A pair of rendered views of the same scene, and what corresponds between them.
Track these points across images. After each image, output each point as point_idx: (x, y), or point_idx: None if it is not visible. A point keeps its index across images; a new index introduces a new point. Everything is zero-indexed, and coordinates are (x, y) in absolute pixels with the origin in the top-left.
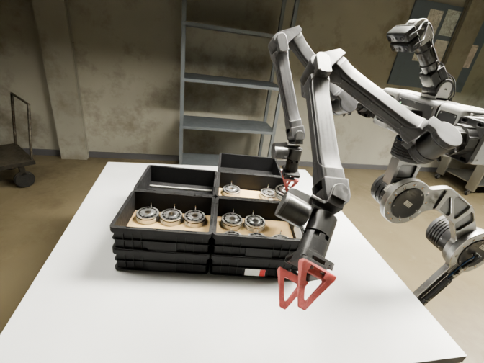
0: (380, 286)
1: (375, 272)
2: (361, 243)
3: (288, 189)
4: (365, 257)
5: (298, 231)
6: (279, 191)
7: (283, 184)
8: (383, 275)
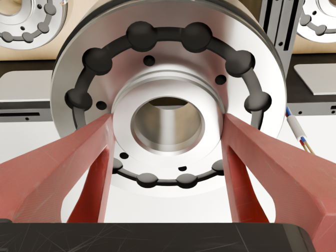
0: None
1: (115, 209)
2: (208, 214)
3: (189, 140)
4: (160, 208)
5: (48, 89)
6: (114, 36)
7: (282, 108)
8: (110, 218)
